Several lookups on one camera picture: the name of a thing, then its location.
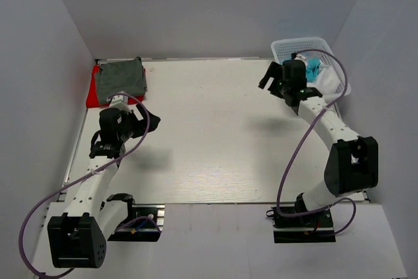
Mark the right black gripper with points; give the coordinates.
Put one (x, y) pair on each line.
(274, 71)

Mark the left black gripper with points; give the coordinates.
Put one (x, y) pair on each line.
(141, 124)

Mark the blue t shirt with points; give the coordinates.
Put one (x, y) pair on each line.
(312, 69)

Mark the white t shirt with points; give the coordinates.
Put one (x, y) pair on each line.
(327, 81)

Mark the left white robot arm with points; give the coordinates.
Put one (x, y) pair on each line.
(79, 236)

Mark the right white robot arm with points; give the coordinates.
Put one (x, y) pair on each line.
(352, 164)

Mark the white plastic basket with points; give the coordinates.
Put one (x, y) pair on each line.
(282, 50)

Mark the folded grey t shirt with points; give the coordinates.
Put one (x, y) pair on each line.
(127, 76)

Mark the folded red t shirt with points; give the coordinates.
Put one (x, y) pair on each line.
(92, 100)

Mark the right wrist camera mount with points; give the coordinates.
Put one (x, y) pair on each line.
(300, 57)

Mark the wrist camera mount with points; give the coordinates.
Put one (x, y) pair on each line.
(119, 101)
(300, 57)

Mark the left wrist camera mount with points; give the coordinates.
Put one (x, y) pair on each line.
(119, 101)

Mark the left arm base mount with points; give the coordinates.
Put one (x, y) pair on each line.
(142, 223)

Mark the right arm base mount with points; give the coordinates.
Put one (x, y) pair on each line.
(315, 228)

